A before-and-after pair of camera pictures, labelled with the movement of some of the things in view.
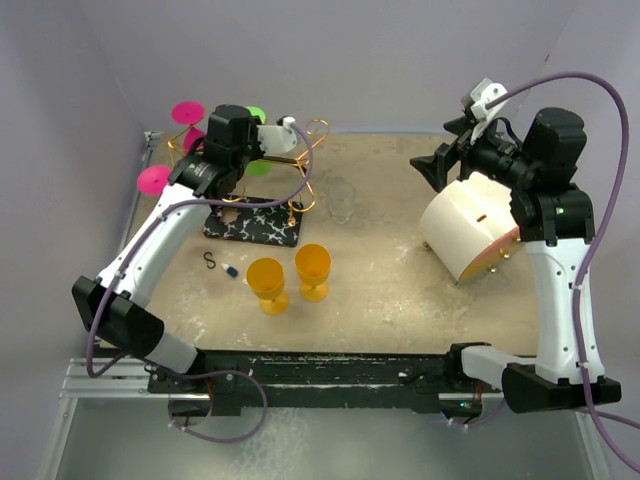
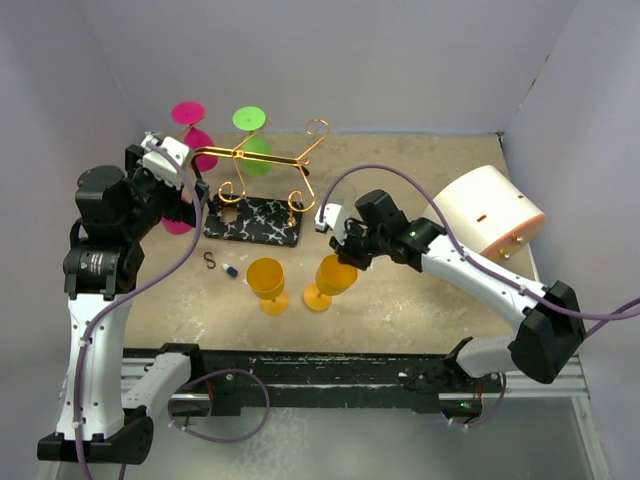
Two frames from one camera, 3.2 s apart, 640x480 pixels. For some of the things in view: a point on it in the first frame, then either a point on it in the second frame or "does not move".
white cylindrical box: [469, 225] does not move
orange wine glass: [313, 264] -> [332, 278]
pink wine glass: [190, 112] does not move
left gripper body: [263, 142] -> [162, 197]
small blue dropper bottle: [230, 270] does not move
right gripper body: [500, 160] -> [361, 244]
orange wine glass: [266, 277] does not move
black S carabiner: [207, 265] does not move
